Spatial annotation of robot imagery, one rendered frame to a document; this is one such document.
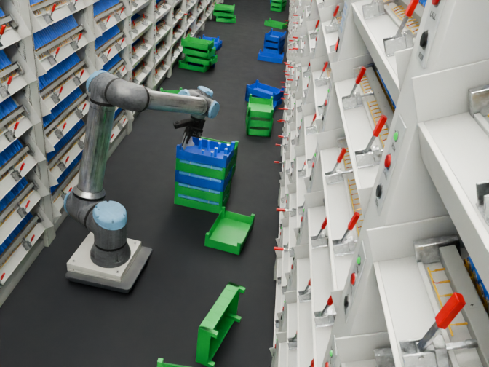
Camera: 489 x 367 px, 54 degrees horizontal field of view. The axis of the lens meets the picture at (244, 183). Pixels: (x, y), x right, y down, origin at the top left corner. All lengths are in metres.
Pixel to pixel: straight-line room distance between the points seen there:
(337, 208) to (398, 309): 0.52
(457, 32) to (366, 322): 0.39
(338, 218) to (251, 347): 1.26
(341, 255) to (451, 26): 0.53
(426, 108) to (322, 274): 0.71
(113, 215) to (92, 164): 0.25
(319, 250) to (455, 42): 0.82
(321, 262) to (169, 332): 1.15
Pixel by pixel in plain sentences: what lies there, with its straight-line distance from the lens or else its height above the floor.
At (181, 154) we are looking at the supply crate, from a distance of 2.81.
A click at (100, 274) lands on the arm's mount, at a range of 2.38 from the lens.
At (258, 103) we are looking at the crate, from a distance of 4.16.
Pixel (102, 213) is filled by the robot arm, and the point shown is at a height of 0.37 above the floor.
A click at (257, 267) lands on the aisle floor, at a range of 2.58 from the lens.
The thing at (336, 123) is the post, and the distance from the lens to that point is 1.30.
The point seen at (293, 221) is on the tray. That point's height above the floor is 0.53.
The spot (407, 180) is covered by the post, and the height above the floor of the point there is 1.41.
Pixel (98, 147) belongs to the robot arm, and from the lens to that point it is 2.25.
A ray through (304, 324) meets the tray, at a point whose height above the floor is 0.72.
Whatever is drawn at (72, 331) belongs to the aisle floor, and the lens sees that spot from 2.27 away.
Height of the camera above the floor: 1.66
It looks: 31 degrees down
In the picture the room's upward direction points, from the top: 7 degrees clockwise
